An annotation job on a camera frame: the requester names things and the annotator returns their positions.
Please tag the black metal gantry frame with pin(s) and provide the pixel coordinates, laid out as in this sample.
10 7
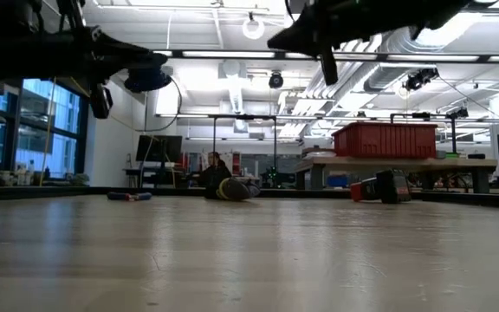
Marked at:
245 117

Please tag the black overhead light bar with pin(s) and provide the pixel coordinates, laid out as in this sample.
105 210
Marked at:
232 54

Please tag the black ceiling camera cluster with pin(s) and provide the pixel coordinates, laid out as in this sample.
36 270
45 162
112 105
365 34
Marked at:
420 79

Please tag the wooden workbench grey legs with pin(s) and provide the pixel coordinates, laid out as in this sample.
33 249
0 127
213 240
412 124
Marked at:
405 162

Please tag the grey yellow work glove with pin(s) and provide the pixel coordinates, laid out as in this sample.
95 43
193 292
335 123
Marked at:
236 189

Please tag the black background robot arm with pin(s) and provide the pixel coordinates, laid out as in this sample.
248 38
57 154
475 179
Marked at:
272 175

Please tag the person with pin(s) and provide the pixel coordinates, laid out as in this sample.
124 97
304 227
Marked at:
215 173

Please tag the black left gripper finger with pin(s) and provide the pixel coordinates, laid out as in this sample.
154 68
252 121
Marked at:
145 66
124 52

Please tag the blue box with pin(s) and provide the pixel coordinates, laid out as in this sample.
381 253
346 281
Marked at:
337 180

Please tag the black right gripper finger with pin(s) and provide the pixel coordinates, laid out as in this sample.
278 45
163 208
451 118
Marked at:
306 50
301 30

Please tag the black ceiling spotlight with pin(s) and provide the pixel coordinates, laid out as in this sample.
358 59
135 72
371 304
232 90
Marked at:
276 80

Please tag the red black power tool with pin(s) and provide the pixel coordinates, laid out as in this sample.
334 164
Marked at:
388 187

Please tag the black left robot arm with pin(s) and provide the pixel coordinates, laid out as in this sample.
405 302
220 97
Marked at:
15 47

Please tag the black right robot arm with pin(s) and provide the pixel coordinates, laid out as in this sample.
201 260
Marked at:
449 11

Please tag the red plastic bin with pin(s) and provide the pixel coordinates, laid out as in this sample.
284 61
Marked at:
384 141

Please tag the green potted plant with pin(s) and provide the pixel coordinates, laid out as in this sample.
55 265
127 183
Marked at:
78 178

